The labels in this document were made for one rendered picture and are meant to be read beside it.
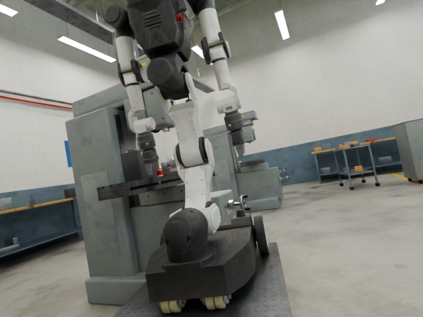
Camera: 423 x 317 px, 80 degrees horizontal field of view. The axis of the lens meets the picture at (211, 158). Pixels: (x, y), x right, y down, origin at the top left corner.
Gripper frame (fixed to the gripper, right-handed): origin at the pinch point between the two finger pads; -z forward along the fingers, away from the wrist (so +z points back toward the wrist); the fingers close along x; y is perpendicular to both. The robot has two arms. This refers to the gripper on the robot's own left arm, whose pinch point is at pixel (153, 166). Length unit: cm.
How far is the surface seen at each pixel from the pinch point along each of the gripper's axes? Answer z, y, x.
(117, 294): -98, 66, 27
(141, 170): -3.9, 16.0, 17.2
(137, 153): 7.3, 16.3, 18.8
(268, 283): -49, -52, -36
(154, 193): -28, 25, 47
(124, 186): -7.5, 17.7, -2.8
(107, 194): -11.0, 31.2, -0.5
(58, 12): 209, 190, 237
